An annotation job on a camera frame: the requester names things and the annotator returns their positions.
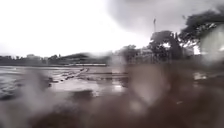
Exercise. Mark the wet brown dirt ground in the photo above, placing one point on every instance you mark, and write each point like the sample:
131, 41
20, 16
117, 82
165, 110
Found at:
110, 100

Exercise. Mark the row of dark rocks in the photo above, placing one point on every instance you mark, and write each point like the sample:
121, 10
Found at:
68, 76

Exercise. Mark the pole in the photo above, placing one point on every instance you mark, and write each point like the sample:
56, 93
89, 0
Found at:
154, 25

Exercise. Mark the row of trees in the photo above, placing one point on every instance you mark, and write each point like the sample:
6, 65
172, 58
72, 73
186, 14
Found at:
166, 45

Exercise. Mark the grey water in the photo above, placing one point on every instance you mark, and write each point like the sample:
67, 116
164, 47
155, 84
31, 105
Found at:
13, 78

